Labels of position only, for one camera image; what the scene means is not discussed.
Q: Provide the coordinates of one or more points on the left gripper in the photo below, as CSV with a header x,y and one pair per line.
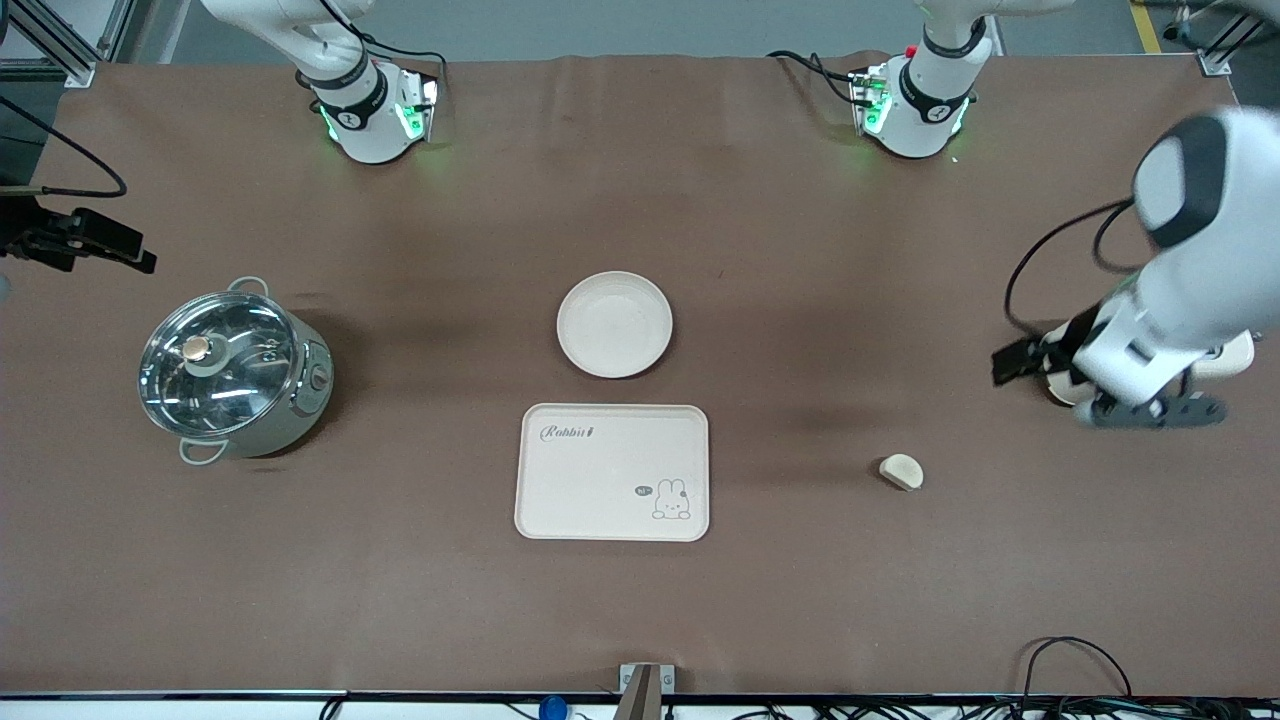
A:
x,y
1068,345

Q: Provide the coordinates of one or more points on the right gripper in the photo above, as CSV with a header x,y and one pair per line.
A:
x,y
28,240

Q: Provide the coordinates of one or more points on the pale steamed bun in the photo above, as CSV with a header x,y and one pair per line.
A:
x,y
901,472

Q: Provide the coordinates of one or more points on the cream round plate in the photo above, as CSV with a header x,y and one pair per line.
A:
x,y
614,325

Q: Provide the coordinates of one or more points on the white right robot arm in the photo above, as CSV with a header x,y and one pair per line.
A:
x,y
365,120

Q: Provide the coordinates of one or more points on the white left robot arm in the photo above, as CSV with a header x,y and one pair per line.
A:
x,y
1210,260

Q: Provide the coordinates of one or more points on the cream rabbit print tray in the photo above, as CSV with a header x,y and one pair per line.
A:
x,y
600,480

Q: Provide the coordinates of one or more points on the glass pot lid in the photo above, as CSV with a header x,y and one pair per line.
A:
x,y
215,370

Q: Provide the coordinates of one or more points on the cream two-slot toaster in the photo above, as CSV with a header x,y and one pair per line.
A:
x,y
1225,358

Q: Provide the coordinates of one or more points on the steel electric cooking pot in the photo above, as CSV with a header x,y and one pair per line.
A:
x,y
300,400

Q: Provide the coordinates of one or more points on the brown table cover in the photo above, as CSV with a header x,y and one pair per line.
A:
x,y
800,600

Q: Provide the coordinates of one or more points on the blue round knob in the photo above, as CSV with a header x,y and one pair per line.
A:
x,y
552,709

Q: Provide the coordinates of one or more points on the aluminium frame profile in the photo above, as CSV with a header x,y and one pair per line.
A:
x,y
60,40

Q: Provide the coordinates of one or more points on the aluminium frame foot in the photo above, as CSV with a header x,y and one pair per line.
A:
x,y
1215,62

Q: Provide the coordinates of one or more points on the grey metal camera bracket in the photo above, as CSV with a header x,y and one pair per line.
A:
x,y
645,690

